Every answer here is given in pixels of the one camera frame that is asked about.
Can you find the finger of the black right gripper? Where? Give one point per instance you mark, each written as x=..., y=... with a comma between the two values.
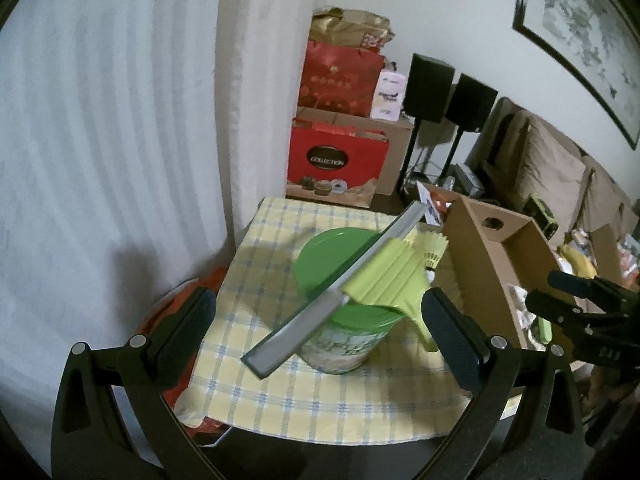
x=558, y=311
x=598, y=290

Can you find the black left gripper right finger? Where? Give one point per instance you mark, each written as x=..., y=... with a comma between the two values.
x=523, y=421

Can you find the black speaker left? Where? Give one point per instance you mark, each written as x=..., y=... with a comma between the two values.
x=427, y=92

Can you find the green grey Health 01 case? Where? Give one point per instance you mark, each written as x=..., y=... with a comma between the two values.
x=386, y=272

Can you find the crumpled brown paper bag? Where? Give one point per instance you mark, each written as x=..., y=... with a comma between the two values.
x=350, y=28

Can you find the red Collection gift bag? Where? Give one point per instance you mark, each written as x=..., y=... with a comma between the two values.
x=334, y=164

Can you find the brown sofa cushions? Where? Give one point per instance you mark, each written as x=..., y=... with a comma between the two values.
x=524, y=155

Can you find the black speaker right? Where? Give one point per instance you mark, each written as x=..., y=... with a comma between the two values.
x=468, y=109

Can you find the yellow plaid tablecloth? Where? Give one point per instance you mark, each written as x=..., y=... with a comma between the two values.
x=249, y=374

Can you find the white pink tissue pack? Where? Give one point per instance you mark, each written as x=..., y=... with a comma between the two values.
x=388, y=96

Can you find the large brown cardboard carton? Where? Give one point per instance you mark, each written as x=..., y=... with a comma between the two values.
x=397, y=133

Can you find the green black device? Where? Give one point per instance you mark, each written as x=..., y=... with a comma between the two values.
x=538, y=210

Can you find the brown cardboard box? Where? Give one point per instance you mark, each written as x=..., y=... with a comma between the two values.
x=492, y=248

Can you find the yellow shuttlecock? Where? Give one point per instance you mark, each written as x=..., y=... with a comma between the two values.
x=431, y=246

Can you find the black speaker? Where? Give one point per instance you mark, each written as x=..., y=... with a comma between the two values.
x=427, y=92
x=468, y=109

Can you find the framed wall painting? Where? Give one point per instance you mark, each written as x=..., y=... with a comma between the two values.
x=598, y=43

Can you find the red floral gift bag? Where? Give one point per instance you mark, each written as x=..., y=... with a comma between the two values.
x=339, y=79

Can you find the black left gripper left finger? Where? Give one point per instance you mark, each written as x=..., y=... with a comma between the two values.
x=89, y=437

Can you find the white curtain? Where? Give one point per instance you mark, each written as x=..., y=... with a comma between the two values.
x=137, y=139

